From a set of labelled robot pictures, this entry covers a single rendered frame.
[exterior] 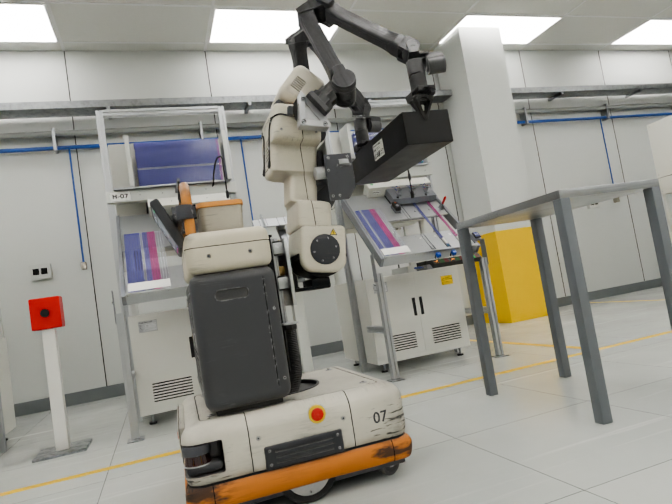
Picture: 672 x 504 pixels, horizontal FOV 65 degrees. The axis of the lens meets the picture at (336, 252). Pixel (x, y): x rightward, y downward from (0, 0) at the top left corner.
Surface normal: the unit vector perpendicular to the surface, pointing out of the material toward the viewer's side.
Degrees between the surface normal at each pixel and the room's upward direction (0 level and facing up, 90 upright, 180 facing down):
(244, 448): 90
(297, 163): 90
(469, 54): 90
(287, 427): 90
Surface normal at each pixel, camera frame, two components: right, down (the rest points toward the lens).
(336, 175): 0.29, -0.11
